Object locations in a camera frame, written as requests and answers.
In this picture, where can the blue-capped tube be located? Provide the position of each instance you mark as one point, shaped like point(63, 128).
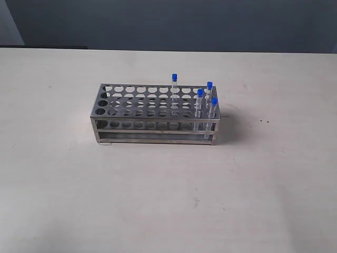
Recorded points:
point(211, 115)
point(198, 104)
point(174, 95)
point(208, 96)

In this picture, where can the stainless steel test tube rack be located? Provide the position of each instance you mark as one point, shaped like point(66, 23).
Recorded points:
point(142, 114)

